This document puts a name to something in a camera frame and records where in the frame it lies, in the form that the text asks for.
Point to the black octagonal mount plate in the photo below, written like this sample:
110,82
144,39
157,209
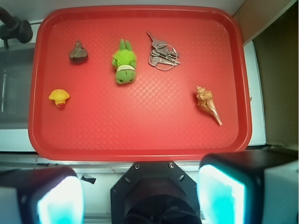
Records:
155,193

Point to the dark metal faucet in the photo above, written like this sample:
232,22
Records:
14,28

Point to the yellow rubber duck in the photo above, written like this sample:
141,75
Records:
59,96

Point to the silver key bunch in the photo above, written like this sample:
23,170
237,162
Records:
163,56

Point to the steel sink basin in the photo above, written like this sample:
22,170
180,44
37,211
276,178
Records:
16,64

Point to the black tape scrap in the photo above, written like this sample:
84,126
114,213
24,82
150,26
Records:
88,178

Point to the brown rock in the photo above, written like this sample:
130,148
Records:
78,54

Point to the green plush turtle toy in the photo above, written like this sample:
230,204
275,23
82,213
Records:
124,62

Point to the tan spiral seashell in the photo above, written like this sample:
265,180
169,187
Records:
205,101

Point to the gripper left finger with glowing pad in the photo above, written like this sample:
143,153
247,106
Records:
41,196

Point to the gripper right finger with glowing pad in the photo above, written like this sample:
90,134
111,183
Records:
249,187

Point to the red plastic tray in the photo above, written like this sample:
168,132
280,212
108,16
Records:
154,118

